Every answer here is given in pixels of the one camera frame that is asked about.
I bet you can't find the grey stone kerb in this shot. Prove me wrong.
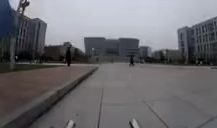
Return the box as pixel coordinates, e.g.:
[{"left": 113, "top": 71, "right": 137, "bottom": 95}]
[{"left": 0, "top": 66, "right": 100, "bottom": 128}]

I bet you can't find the low building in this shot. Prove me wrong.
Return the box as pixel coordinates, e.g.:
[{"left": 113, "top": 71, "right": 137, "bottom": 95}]
[
  {"left": 152, "top": 48, "right": 184, "bottom": 63},
  {"left": 44, "top": 42, "right": 89, "bottom": 64}
]

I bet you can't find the blue structure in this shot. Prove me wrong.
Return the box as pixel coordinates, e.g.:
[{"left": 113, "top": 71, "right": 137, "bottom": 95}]
[{"left": 0, "top": 0, "right": 19, "bottom": 44}]

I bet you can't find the wide grey building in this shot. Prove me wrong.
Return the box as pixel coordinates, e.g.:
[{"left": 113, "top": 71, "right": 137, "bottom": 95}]
[{"left": 84, "top": 36, "right": 141, "bottom": 63}]

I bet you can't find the tall grey building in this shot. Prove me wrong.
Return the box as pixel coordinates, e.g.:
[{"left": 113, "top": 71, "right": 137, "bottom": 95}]
[{"left": 0, "top": 13, "right": 48, "bottom": 63}]

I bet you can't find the person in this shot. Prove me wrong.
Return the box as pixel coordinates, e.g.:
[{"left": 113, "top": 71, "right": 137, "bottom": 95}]
[
  {"left": 129, "top": 54, "right": 135, "bottom": 67},
  {"left": 65, "top": 46, "right": 73, "bottom": 67}
]

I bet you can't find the grey paved plaza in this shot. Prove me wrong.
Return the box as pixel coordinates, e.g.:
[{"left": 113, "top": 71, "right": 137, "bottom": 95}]
[{"left": 27, "top": 62, "right": 217, "bottom": 128}]

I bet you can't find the red brick strip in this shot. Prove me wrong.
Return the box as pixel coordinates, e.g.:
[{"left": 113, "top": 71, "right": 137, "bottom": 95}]
[{"left": 0, "top": 64, "right": 97, "bottom": 121}]

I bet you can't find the pale grey building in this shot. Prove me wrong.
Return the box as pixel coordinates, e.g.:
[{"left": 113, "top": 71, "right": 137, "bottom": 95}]
[{"left": 177, "top": 15, "right": 217, "bottom": 65}]

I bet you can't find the grass strip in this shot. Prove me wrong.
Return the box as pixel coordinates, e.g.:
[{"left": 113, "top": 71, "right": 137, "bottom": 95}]
[{"left": 0, "top": 62, "right": 60, "bottom": 75}]

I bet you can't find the robot's own part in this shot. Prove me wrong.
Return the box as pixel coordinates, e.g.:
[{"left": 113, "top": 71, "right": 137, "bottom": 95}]
[
  {"left": 129, "top": 118, "right": 141, "bottom": 128},
  {"left": 64, "top": 119, "right": 76, "bottom": 128}
]

